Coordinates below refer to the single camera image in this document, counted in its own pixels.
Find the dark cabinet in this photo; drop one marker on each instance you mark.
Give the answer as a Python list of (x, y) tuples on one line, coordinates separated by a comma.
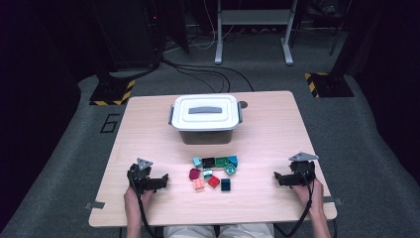
[(132, 36)]

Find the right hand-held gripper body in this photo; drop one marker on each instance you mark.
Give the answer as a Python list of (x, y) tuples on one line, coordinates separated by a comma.
[(303, 173)]

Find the red toy block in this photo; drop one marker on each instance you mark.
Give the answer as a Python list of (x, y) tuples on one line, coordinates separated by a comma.
[(213, 181)]

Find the person's light trousers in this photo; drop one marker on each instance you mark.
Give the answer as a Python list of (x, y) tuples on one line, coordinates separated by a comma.
[(244, 230)]

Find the pink toy block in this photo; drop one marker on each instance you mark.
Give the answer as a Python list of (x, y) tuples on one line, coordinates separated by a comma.
[(198, 183)]

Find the maroon toy block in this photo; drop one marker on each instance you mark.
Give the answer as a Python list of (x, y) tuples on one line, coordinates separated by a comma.
[(194, 174)]

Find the person's right hand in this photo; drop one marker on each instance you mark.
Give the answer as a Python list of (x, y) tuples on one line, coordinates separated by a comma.
[(313, 200)]

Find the dark blue toy block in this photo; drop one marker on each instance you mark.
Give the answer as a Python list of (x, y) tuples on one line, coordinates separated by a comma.
[(225, 184)]

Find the mint sloped toy block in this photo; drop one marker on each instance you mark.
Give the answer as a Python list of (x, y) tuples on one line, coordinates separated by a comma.
[(207, 173)]

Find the light blue toy block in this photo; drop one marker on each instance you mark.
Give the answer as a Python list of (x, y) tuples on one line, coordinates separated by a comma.
[(197, 162)]

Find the black toy block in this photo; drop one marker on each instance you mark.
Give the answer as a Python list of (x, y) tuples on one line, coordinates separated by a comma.
[(208, 162)]

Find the clear brown plastic storage box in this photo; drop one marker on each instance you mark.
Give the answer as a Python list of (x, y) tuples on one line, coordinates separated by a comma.
[(206, 137)]

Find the black stand pole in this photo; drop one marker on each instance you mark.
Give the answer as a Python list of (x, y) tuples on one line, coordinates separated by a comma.
[(337, 36)]

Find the grey tape piece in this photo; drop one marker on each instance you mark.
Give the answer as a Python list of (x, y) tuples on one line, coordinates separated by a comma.
[(95, 205), (334, 200)]

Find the white metal stand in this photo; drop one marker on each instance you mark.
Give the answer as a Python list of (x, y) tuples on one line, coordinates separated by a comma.
[(252, 17)]

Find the turquoise square toy block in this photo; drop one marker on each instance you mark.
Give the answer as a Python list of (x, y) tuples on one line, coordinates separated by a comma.
[(230, 170)]

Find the person's left hand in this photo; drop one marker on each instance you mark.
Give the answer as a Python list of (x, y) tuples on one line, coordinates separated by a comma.
[(133, 206)]

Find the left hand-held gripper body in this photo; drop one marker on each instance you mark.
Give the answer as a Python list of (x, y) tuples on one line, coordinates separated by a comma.
[(140, 180)]

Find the black yellow striped base plate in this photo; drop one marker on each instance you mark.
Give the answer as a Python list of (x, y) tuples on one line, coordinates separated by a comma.
[(109, 92), (330, 86)]

